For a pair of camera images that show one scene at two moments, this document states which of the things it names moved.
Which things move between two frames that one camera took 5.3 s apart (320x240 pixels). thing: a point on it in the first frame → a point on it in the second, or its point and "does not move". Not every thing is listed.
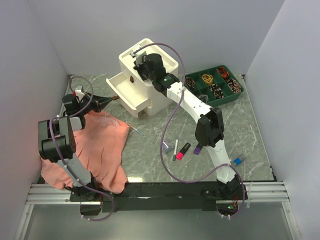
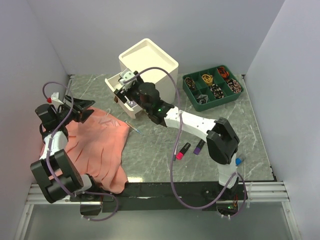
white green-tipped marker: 174,158 does not move
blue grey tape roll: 237,161 does not move
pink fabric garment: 100,146 does not move
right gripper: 139,67 → 126,92
